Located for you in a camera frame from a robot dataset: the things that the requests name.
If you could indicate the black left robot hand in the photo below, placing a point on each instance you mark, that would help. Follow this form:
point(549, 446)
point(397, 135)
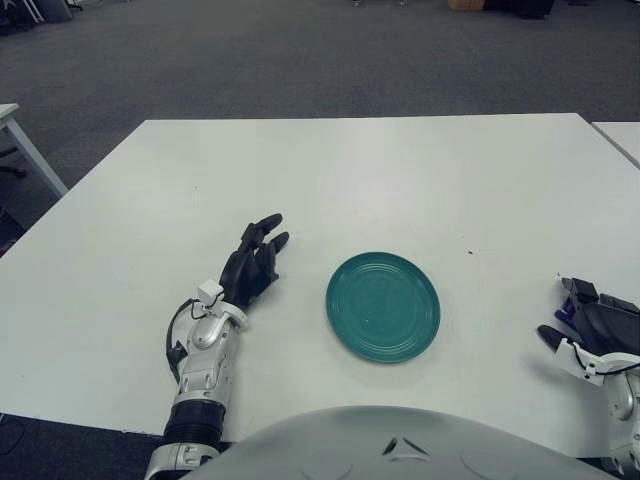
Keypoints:
point(245, 275)

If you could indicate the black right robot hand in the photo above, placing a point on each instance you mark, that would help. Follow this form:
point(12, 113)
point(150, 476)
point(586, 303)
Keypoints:
point(610, 325)

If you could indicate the blue gum pack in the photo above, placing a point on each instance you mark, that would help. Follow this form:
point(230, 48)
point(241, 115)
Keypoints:
point(564, 312)

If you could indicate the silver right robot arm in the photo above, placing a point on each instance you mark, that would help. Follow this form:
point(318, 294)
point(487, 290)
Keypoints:
point(625, 400)

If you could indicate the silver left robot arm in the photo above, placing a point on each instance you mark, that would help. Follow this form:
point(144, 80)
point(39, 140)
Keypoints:
point(205, 360)

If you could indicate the teal round plate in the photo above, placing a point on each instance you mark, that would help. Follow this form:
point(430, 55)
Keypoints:
point(383, 307)

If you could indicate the grey robot torso shell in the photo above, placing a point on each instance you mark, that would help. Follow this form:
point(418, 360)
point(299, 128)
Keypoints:
point(325, 450)

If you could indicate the white desk with leg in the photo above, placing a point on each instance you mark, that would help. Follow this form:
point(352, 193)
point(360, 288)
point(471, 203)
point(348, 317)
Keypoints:
point(35, 155)

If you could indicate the black bulky furniture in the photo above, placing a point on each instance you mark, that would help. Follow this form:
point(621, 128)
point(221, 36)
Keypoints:
point(520, 7)

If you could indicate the brown cardboard box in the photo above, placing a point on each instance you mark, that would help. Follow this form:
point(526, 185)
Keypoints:
point(467, 3)

